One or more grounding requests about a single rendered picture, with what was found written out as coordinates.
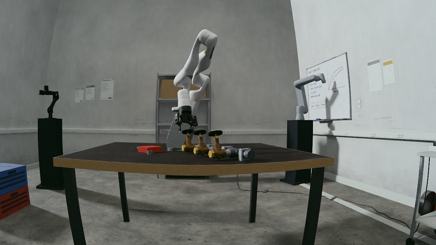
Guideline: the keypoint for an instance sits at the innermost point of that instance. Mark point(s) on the red rectangular block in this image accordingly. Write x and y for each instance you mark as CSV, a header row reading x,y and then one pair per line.
x,y
152,148

